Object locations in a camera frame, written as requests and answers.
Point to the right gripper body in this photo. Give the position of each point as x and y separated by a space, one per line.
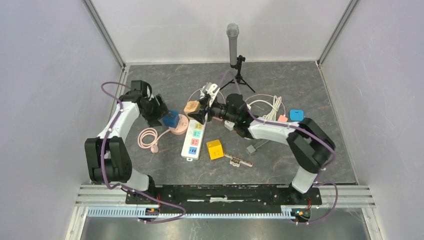
217 110

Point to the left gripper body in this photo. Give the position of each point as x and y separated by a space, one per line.
150 114

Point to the beige cube socket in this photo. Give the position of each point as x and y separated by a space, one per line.
191 106

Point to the pink round socket base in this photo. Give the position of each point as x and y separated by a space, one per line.
181 127

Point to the dark blue cube socket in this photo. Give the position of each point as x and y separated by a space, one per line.
172 120

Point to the long white power strip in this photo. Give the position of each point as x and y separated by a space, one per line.
193 140

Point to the yellow cube socket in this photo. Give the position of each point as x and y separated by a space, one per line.
215 149

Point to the small pink plug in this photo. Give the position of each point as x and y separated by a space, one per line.
282 118

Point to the blue plug adapter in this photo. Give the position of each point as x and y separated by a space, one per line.
296 115

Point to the small white power strip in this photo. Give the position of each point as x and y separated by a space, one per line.
229 125

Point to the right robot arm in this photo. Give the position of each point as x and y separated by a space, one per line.
311 146

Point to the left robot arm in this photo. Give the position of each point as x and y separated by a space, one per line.
108 160

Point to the black mini tripod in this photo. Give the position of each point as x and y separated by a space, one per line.
238 78

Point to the grey microphone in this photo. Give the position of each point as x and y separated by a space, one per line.
232 33

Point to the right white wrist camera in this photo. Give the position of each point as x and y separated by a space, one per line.
209 93

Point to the grey plastic bracket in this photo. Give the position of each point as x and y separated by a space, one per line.
251 149

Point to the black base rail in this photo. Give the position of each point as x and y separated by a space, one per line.
232 199

